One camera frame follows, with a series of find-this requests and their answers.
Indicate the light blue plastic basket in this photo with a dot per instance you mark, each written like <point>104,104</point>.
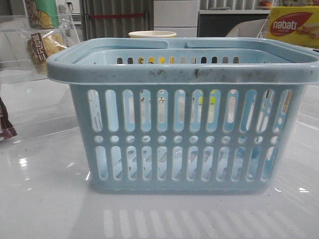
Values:
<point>184,114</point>

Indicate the dark brown snack packet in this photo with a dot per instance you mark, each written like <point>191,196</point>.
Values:
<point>6,128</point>

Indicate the green yellow snack package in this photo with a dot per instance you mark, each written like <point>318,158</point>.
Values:
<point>42,14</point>

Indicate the packaged bread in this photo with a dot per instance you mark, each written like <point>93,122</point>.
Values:
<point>41,45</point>

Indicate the clear acrylic shelf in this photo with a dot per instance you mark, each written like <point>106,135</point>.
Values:
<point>19,61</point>
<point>264,29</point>

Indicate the clear acrylic right shelf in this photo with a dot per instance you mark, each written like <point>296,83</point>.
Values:
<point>264,29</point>

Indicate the yellow white paper cup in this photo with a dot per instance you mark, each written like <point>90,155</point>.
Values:
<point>152,34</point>

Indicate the yellow nabati wafer box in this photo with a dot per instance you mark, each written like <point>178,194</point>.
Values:
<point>294,25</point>

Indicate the clear acrylic left shelf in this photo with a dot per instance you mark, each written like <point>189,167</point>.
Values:
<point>19,61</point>

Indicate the white cabinet in background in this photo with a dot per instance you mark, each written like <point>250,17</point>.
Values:
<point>179,16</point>

